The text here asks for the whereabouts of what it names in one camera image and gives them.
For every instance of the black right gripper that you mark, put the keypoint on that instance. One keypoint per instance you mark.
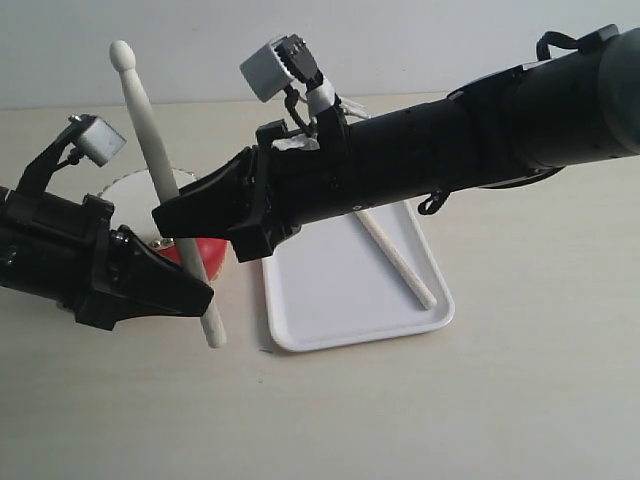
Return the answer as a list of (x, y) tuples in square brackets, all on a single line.
[(267, 192)]

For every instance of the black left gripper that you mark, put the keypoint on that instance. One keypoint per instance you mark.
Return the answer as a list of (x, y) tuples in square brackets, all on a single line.
[(71, 246)]

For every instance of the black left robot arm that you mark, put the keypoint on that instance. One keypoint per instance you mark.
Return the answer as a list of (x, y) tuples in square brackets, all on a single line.
[(18, 240)]

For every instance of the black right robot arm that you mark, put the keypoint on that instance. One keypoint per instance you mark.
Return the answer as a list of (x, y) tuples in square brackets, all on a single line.
[(578, 102)]

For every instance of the red small drum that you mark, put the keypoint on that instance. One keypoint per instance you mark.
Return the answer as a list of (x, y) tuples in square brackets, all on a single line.
[(134, 197)]

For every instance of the white plastic tray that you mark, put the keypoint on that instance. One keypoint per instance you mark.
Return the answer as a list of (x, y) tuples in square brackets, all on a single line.
[(331, 285)]

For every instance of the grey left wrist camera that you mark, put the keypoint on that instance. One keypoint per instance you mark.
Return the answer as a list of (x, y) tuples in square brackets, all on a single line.
[(96, 138)]

